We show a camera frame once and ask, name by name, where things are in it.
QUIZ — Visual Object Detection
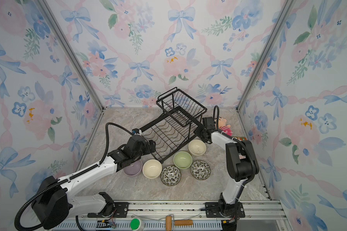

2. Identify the pink plush doll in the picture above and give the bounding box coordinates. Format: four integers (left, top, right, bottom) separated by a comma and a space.
218, 117, 233, 136

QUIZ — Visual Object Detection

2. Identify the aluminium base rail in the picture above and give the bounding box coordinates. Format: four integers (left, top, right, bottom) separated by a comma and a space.
54, 201, 292, 231

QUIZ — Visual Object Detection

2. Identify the cream white bowl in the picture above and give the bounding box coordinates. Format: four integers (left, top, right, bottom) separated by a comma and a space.
142, 159, 163, 179

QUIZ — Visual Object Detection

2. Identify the right black floral bowl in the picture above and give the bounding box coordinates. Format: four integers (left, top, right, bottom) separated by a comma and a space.
190, 160, 211, 181

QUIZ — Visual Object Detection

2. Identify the black wire dish rack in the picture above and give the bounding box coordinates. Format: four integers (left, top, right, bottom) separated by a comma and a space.
133, 87, 207, 163

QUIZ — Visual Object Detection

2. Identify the black floral bowl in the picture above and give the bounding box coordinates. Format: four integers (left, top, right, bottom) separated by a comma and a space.
190, 160, 211, 181
161, 165, 181, 186

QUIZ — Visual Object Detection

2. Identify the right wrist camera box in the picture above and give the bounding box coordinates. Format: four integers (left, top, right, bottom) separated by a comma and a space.
202, 117, 216, 130

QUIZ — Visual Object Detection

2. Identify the green round button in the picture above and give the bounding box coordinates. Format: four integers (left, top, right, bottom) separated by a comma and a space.
130, 218, 145, 231

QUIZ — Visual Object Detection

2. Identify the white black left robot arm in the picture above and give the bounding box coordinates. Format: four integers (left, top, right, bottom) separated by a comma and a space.
31, 134, 156, 230

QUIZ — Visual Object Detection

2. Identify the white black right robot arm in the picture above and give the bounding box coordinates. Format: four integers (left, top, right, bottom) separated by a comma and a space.
195, 128, 259, 219

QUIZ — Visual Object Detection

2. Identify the lavender bowl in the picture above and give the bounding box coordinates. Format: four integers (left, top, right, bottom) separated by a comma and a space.
123, 160, 143, 177

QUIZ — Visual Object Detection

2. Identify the wooden handled tool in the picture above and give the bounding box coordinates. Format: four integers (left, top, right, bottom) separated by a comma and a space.
165, 215, 194, 231

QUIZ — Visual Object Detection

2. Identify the light green bowl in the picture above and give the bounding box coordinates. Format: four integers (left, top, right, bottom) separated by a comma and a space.
173, 151, 193, 169

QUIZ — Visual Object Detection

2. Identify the left black floral bowl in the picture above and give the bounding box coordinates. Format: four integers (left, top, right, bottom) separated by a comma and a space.
161, 165, 181, 186

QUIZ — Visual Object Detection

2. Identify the cream speckled bowl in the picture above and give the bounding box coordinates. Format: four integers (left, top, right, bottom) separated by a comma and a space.
188, 139, 207, 156

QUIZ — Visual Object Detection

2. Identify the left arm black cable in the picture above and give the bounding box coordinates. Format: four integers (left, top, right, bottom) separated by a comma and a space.
13, 122, 134, 231

